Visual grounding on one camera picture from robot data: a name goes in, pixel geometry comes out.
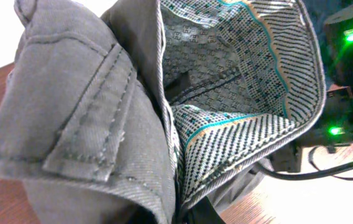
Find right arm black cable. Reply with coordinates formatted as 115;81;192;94
250;146;353;182

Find grey shorts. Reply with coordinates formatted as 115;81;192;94
0;0;325;223

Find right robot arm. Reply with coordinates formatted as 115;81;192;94
296;0;353;146

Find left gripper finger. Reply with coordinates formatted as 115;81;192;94
185;197;226;224

